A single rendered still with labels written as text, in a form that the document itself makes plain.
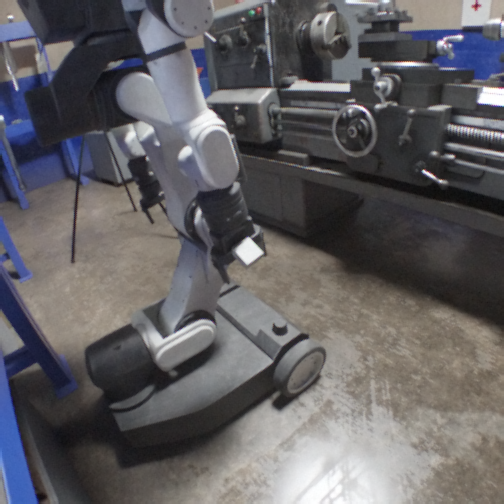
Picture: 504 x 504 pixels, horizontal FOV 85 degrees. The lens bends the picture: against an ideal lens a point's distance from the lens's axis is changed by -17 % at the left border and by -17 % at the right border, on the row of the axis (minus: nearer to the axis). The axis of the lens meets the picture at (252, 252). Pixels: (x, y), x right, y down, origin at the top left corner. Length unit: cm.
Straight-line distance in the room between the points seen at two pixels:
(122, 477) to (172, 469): 16
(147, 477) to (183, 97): 99
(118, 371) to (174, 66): 74
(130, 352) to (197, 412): 25
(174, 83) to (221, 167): 16
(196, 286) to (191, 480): 57
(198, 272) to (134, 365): 31
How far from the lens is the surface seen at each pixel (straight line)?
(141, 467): 111
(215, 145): 54
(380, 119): 135
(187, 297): 91
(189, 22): 52
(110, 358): 92
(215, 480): 103
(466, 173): 144
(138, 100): 68
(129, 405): 100
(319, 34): 182
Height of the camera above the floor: 96
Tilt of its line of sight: 32 degrees down
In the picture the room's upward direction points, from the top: 7 degrees counter-clockwise
